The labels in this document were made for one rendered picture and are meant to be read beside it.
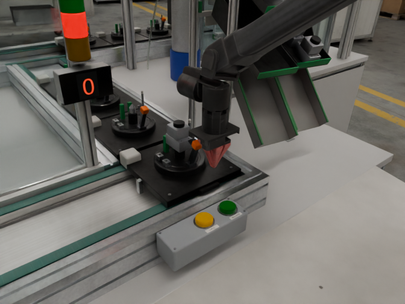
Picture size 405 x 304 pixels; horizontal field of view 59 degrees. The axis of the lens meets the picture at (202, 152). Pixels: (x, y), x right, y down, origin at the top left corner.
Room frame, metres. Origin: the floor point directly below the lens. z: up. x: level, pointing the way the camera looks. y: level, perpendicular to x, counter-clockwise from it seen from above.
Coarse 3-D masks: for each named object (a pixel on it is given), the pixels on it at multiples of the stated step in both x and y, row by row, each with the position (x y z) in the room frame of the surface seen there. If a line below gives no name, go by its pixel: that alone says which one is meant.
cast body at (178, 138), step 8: (176, 120) 0.83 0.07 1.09; (168, 128) 0.82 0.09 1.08; (176, 128) 0.80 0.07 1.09; (184, 128) 0.81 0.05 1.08; (168, 136) 0.82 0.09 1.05; (176, 136) 0.79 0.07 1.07; (184, 136) 0.81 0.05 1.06; (168, 144) 0.82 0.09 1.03; (176, 144) 0.79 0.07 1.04; (184, 144) 0.79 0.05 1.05
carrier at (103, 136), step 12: (120, 108) 1.04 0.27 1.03; (132, 108) 1.01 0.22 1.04; (96, 120) 1.02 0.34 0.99; (108, 120) 1.07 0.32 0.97; (120, 120) 1.03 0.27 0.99; (132, 120) 1.00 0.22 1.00; (156, 120) 1.08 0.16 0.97; (96, 132) 0.98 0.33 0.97; (108, 132) 0.98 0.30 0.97; (120, 132) 0.95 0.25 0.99; (132, 132) 0.95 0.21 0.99; (144, 132) 0.96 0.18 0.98; (156, 132) 0.99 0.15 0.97; (108, 144) 0.91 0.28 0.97; (120, 144) 0.91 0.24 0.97; (132, 144) 0.91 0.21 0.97; (144, 144) 0.91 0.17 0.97; (156, 144) 0.93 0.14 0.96
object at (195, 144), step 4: (192, 140) 0.78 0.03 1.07; (196, 140) 0.77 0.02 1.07; (192, 144) 0.76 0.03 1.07; (196, 144) 0.75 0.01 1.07; (192, 148) 0.76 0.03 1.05; (196, 148) 0.75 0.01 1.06; (200, 148) 0.76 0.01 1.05; (192, 152) 0.76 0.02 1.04; (196, 152) 0.76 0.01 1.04; (192, 156) 0.76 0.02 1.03; (188, 160) 0.78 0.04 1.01; (192, 160) 0.77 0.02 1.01
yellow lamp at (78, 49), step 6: (66, 42) 0.77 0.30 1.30; (72, 42) 0.77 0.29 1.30; (78, 42) 0.77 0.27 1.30; (84, 42) 0.78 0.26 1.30; (66, 48) 0.78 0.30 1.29; (72, 48) 0.77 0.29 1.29; (78, 48) 0.77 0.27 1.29; (84, 48) 0.77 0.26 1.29; (72, 54) 0.77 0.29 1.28; (78, 54) 0.77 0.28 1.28; (84, 54) 0.77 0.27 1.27; (90, 54) 0.79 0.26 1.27; (72, 60) 0.77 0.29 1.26; (78, 60) 0.77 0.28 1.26; (84, 60) 0.77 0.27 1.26
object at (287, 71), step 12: (216, 0) 1.09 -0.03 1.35; (228, 0) 1.12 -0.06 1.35; (240, 0) 1.14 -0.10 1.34; (216, 12) 1.09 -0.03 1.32; (240, 12) 1.16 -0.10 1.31; (252, 12) 1.15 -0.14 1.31; (240, 24) 1.10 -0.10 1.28; (276, 48) 1.04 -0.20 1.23; (264, 60) 0.97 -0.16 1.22; (276, 60) 0.99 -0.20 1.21; (288, 60) 0.99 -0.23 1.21; (252, 72) 0.92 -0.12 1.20; (264, 72) 0.89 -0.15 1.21; (276, 72) 0.92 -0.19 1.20; (288, 72) 0.94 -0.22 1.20
